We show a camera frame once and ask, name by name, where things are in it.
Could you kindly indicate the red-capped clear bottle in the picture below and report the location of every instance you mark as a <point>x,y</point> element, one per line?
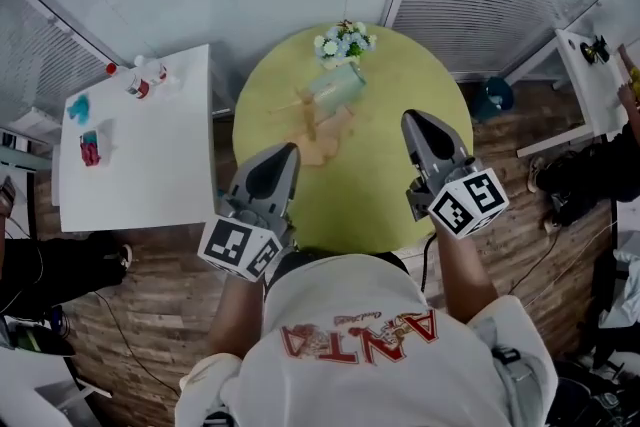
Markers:
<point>134,84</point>

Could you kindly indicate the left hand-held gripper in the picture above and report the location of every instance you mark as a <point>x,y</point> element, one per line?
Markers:
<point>260,195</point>

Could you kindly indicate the white cloth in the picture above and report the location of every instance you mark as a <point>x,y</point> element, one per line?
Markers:
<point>625,295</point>

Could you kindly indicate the teal cup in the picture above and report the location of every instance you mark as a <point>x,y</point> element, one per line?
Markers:
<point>340,85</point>

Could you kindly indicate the teal cloth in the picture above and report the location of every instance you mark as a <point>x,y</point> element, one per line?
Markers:
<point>80,109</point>

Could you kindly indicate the person's left forearm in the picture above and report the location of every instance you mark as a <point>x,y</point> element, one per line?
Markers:
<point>235,315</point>

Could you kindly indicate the potted blue white flowers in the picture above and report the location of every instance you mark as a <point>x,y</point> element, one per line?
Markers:
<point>345,42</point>

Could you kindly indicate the white side table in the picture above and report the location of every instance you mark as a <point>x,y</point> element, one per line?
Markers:
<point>595,95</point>

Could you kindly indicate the black bag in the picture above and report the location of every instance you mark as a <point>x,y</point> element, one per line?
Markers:
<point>595,400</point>

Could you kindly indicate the person's white printed t-shirt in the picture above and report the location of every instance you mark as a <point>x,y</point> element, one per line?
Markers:
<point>360,380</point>

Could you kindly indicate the blue bin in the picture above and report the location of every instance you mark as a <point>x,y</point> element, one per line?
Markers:
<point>492,100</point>

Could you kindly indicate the clear tub with red contents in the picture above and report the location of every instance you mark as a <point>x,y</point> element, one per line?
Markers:
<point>92,150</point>

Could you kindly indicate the white square table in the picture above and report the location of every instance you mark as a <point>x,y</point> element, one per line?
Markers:
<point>155,155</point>

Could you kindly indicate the wooden mug tree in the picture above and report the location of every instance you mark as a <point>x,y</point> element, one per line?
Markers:
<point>325,142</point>

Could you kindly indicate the black device with green stripe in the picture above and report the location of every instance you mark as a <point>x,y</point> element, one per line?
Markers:
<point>35,340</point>

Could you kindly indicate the green round table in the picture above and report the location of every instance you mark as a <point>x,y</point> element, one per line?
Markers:
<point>370,195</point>

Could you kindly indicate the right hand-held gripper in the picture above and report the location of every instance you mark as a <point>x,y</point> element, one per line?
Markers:
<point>440,165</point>

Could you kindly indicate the person's right forearm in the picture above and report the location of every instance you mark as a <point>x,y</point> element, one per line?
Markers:
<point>462,275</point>

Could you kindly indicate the black yellow toy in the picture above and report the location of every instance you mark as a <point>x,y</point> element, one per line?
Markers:
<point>595,50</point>

